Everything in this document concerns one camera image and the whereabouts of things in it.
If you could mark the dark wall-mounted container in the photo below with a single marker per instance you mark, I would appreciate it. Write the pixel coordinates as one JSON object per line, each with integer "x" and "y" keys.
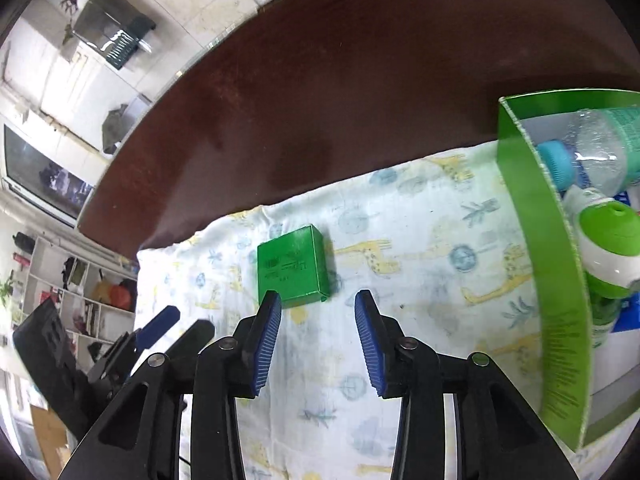
{"x": 115, "y": 30}

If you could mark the green and white jar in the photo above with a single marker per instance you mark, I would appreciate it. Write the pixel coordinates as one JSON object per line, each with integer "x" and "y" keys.
{"x": 610, "y": 240}

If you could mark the blue medicine box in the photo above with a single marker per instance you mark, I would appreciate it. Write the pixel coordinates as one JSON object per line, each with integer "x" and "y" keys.
{"x": 627, "y": 317}

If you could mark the giraffe print blanket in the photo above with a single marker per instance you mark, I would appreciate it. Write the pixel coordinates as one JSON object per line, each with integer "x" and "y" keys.
{"x": 425, "y": 260}

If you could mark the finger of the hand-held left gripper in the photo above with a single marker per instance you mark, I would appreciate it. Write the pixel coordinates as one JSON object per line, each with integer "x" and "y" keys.
{"x": 195, "y": 337}
{"x": 160, "y": 325}

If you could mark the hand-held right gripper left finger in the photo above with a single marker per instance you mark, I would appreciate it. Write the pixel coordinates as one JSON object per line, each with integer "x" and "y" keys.
{"x": 265, "y": 345}

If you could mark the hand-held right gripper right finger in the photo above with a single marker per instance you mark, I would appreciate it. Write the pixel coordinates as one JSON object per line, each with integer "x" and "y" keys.
{"x": 372, "y": 345}

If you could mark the white storage shelf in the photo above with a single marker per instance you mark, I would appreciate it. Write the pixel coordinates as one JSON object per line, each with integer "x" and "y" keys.
{"x": 50, "y": 270}

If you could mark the dark wooden headboard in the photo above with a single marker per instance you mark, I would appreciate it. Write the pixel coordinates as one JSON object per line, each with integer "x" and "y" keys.
{"x": 350, "y": 85}

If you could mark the green cardboard box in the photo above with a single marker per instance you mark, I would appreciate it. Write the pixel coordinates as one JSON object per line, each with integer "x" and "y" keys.
{"x": 555, "y": 310}

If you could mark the small green box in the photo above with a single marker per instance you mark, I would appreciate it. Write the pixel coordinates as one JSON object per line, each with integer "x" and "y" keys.
{"x": 290, "y": 265}

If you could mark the clear plastic water bottle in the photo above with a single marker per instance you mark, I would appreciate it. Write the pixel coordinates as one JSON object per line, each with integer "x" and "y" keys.
{"x": 600, "y": 150}

